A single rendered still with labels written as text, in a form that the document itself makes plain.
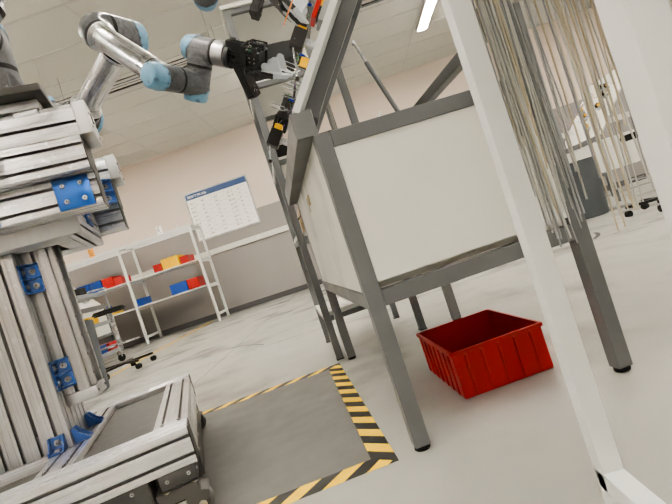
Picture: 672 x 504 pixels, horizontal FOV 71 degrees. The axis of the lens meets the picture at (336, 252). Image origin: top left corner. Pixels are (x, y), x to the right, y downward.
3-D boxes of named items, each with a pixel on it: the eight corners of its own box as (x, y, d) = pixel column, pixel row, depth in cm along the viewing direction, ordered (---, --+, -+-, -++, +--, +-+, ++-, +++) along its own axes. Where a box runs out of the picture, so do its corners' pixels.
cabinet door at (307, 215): (335, 285, 170) (302, 182, 170) (322, 281, 225) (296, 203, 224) (341, 283, 170) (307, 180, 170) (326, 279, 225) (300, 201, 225)
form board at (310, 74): (289, 193, 228) (286, 191, 228) (354, 2, 235) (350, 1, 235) (299, 113, 111) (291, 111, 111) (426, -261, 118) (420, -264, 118)
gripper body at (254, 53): (257, 50, 132) (220, 41, 135) (258, 80, 137) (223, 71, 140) (270, 42, 137) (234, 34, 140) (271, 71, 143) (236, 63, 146)
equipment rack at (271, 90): (335, 361, 232) (218, 6, 231) (324, 342, 292) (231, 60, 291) (429, 327, 238) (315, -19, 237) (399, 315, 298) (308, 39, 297)
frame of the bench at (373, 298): (417, 454, 112) (313, 135, 111) (347, 359, 229) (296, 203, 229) (635, 368, 119) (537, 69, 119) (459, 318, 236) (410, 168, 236)
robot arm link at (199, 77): (168, 96, 144) (172, 59, 140) (196, 100, 153) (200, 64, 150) (185, 102, 140) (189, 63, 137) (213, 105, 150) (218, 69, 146)
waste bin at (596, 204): (620, 209, 486) (602, 152, 486) (575, 223, 496) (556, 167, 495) (604, 210, 531) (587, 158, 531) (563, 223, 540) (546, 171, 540)
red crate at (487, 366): (464, 401, 133) (449, 354, 133) (427, 369, 172) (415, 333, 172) (557, 367, 136) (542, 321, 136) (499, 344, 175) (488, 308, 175)
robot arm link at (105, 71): (46, 117, 181) (102, 3, 152) (84, 119, 194) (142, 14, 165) (60, 141, 179) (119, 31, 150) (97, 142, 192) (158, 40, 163)
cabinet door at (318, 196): (359, 294, 116) (309, 142, 115) (334, 285, 170) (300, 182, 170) (369, 290, 116) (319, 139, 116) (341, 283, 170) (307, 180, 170)
